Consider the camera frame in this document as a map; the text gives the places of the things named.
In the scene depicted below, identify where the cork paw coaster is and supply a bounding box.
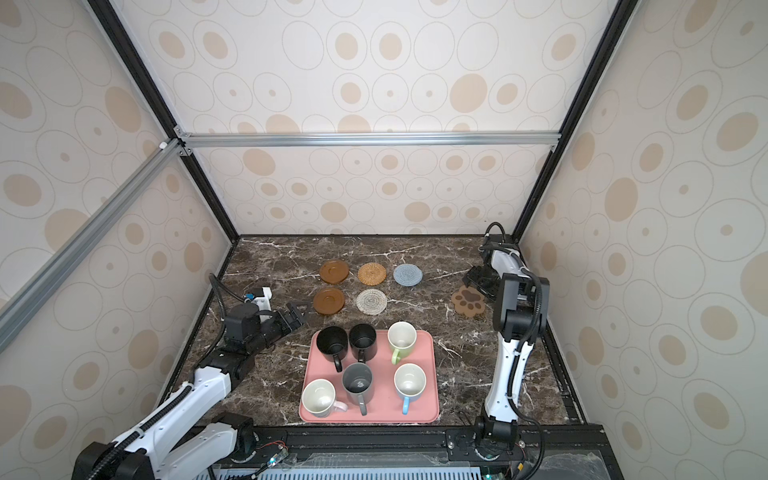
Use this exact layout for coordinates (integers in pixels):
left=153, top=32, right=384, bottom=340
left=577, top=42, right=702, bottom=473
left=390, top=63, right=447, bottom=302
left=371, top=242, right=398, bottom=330
left=451, top=286, right=486, bottom=318

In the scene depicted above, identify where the brown wooden coaster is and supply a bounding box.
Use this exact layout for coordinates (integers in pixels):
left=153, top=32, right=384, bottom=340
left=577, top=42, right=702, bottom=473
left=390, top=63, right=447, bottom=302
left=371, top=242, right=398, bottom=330
left=312, top=287, right=345, bottom=315
left=319, top=259, right=349, bottom=285

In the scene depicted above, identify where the black mug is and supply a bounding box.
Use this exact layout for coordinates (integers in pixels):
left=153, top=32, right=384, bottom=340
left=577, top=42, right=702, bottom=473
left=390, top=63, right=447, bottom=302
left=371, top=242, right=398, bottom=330
left=316, top=326, right=349, bottom=373
left=349, top=323, right=378, bottom=363

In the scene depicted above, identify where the blue woven coaster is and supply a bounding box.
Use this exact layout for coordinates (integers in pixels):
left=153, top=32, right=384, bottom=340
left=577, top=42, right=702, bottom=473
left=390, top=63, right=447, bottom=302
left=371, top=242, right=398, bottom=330
left=393, top=264, right=423, bottom=287

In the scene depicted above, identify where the multicolour woven coaster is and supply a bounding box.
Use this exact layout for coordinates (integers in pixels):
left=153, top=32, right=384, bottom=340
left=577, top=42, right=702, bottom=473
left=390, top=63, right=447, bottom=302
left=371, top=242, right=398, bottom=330
left=355, top=289, right=388, bottom=316

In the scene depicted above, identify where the woven rattan coaster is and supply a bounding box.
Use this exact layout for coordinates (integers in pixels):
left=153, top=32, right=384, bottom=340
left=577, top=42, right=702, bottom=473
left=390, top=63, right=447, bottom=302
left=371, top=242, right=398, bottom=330
left=357, top=262, right=387, bottom=286

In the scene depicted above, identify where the green mug white inside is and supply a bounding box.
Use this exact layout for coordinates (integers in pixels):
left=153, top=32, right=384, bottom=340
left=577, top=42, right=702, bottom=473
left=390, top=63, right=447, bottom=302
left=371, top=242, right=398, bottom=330
left=387, top=321, right=418, bottom=365

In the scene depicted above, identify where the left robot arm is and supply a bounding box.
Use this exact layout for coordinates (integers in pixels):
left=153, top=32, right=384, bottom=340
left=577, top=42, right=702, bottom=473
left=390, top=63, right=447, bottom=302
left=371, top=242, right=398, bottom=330
left=72, top=288, right=307, bottom=479

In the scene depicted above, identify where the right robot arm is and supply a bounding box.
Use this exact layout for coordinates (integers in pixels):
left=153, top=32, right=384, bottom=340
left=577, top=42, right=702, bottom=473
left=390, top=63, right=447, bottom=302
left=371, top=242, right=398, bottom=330
left=463, top=221, right=549, bottom=479

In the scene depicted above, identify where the pink plastic tray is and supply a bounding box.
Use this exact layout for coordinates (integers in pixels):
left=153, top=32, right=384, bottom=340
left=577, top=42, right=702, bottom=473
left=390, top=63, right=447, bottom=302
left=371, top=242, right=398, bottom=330
left=298, top=328, right=441, bottom=425

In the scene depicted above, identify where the grey mug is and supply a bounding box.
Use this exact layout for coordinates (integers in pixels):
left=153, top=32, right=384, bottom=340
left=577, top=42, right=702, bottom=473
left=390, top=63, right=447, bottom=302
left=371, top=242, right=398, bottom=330
left=342, top=362, right=374, bottom=416

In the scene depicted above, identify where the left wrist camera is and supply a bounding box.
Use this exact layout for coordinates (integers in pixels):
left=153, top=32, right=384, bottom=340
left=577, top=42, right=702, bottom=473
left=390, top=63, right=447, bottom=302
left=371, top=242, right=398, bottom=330
left=245, top=287, right=272, bottom=311

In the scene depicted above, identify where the white mug pink handle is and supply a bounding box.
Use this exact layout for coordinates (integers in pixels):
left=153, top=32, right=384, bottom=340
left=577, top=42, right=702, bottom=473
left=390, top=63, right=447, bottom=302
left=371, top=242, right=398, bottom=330
left=301, top=379, right=348, bottom=418

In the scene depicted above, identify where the white mug blue handle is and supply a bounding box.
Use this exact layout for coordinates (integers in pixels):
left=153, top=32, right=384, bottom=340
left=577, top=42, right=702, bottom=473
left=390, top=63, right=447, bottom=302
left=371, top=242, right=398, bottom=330
left=394, top=363, right=427, bottom=415

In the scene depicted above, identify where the horizontal aluminium frame bar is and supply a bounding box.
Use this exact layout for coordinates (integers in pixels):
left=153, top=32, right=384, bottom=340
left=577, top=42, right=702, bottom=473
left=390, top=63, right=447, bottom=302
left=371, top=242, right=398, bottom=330
left=181, top=130, right=561, bottom=148

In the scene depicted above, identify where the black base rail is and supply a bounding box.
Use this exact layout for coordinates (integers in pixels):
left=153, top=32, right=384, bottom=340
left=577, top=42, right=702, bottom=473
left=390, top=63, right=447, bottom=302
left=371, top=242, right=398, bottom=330
left=149, top=423, right=625, bottom=480

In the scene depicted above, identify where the left aluminium frame bar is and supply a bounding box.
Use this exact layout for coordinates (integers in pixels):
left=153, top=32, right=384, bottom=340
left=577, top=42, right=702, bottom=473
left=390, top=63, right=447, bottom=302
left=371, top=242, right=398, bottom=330
left=1, top=139, right=182, bottom=349

